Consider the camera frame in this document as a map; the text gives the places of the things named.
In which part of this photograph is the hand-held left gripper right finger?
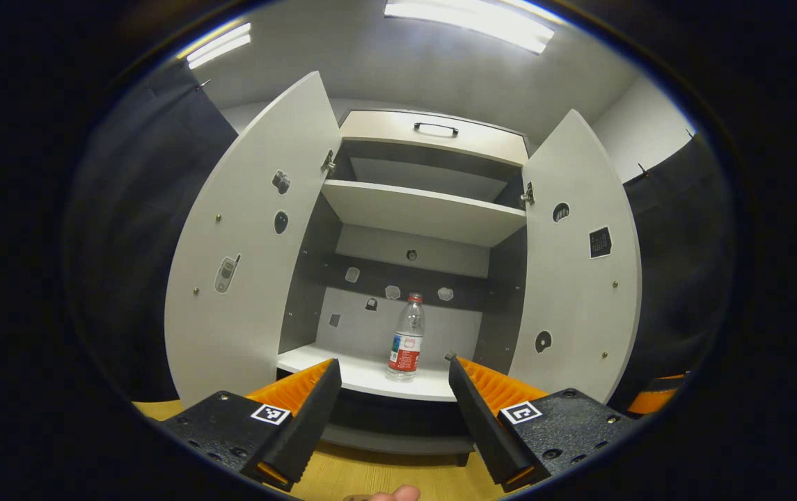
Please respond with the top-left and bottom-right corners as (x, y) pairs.
(444, 353), (640, 493)

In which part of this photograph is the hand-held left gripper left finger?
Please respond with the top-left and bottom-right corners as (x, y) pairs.
(160, 358), (343, 493)

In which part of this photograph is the clear plastic bottle red label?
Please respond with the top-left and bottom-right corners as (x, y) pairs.
(387, 293), (426, 381)

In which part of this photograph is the white cabinet shelf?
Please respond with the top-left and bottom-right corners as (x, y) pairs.
(277, 344), (458, 403)
(322, 180), (528, 248)

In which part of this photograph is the black backdrop cloth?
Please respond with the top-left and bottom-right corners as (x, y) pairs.
(64, 59), (736, 415)

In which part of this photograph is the narrow ceiling light strip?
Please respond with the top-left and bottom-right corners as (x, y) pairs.
(177, 23), (253, 70)

